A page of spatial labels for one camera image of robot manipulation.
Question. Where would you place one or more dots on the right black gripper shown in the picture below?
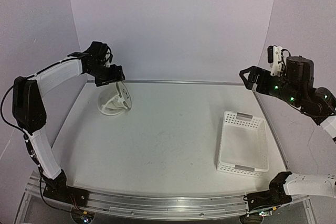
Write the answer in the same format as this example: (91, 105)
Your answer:
(255, 72)

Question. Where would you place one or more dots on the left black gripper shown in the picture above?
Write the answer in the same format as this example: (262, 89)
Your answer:
(116, 75)

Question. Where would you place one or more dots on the white mesh laundry bag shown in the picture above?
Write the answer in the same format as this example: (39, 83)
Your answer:
(114, 99)

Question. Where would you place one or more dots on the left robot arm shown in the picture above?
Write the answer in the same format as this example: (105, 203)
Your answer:
(28, 92)

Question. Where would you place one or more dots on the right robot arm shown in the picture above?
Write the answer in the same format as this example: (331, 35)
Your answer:
(294, 86)

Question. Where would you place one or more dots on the white plastic basket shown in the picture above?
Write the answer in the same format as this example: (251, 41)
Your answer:
(243, 148)

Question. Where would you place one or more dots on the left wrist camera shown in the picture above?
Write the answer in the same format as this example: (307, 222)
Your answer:
(108, 58)

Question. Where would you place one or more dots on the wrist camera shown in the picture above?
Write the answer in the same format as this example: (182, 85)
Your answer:
(108, 58)
(276, 59)

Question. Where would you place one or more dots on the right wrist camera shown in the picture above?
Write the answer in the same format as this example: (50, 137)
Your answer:
(276, 59)

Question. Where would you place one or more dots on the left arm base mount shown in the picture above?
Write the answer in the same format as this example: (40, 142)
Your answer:
(58, 190)

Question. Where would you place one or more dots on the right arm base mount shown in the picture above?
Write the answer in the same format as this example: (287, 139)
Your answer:
(275, 196)

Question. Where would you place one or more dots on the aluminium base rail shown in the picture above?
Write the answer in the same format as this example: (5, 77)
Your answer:
(172, 208)

